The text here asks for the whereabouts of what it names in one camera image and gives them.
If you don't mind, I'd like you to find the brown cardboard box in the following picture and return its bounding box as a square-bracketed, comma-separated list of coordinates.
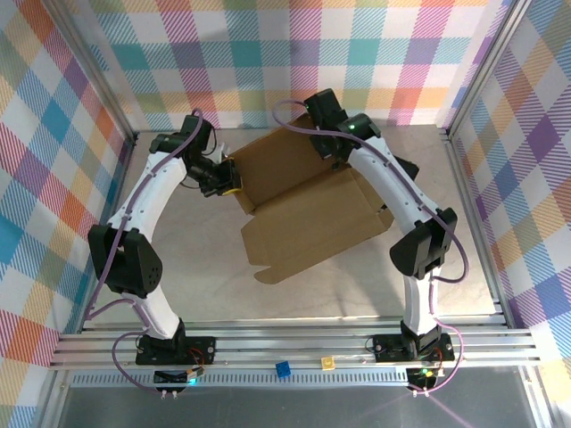
[227, 113, 396, 285]

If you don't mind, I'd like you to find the slotted metal strip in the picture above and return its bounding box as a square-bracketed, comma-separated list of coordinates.
[70, 372, 414, 388]

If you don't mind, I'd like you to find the grey metal sheet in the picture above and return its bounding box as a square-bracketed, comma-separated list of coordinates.
[57, 385, 539, 428]

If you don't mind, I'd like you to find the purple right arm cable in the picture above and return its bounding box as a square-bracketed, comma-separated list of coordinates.
[272, 99, 470, 396]

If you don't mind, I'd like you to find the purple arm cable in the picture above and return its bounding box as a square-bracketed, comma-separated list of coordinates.
[272, 99, 470, 396]
[82, 108, 204, 394]

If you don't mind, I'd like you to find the aluminium frame post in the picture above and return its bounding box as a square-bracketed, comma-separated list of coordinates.
[438, 0, 536, 139]
[42, 0, 137, 146]

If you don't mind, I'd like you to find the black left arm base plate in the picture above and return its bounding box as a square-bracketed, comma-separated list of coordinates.
[135, 334, 218, 367]

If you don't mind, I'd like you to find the aluminium frame cross rail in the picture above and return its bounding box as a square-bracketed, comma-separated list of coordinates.
[47, 317, 544, 372]

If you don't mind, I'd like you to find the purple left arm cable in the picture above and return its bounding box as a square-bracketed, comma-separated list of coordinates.
[82, 108, 204, 394]

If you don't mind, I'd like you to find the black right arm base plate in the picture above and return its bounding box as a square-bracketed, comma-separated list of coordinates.
[372, 333, 456, 363]

